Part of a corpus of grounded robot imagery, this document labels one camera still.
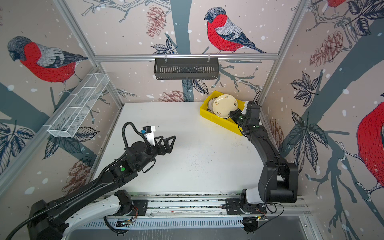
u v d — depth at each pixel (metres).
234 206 0.73
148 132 0.62
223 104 0.89
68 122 0.71
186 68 1.07
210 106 1.10
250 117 0.65
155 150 0.64
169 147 0.65
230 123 0.98
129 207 0.67
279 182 0.42
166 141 0.64
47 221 0.39
